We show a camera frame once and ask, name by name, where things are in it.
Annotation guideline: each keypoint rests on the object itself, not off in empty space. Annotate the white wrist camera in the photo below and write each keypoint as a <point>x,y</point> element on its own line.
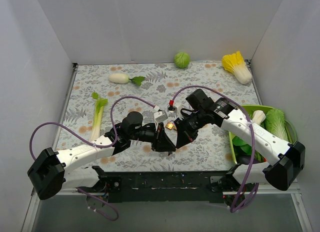
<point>175,107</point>
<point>159,115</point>

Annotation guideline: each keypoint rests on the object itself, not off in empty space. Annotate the purple toy eggplant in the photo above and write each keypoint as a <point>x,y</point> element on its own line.
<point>243,159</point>

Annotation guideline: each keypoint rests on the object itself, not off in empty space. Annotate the green toy celery stalk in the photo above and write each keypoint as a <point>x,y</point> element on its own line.
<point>100,104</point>

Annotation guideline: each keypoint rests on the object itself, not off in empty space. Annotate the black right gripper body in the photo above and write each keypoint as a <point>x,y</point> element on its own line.
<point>182,128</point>

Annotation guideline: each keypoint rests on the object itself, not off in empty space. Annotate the white toy radish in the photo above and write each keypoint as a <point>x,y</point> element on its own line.
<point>123,79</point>

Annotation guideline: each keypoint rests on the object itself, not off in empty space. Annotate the small brass padlock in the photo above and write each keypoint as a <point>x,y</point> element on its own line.
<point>170,125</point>

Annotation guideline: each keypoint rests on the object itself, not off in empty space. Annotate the toy bok choy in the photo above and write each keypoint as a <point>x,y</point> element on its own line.
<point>258,116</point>

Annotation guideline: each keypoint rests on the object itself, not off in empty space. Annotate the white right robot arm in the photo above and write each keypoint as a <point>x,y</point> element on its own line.
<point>284,160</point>

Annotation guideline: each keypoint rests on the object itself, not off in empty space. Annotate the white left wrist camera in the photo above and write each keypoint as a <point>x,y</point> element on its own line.
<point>159,115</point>

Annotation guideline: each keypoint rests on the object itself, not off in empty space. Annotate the yellow toy napa cabbage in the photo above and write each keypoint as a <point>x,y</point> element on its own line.
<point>236,65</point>

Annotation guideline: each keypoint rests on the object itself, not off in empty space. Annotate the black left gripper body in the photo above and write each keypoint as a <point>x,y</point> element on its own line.
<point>157,136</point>

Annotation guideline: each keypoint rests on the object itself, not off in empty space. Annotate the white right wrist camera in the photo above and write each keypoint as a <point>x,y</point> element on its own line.
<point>175,107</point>

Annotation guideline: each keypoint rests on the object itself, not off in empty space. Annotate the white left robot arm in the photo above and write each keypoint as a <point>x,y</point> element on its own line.
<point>53,171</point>

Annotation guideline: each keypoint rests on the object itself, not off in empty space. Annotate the green toy napa cabbage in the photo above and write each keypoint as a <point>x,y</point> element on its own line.
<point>275,123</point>

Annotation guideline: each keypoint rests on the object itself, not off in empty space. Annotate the floral table mat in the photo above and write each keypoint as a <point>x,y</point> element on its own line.
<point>163,81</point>

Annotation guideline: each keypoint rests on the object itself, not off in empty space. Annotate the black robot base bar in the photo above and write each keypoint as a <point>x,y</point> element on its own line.
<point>171,186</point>

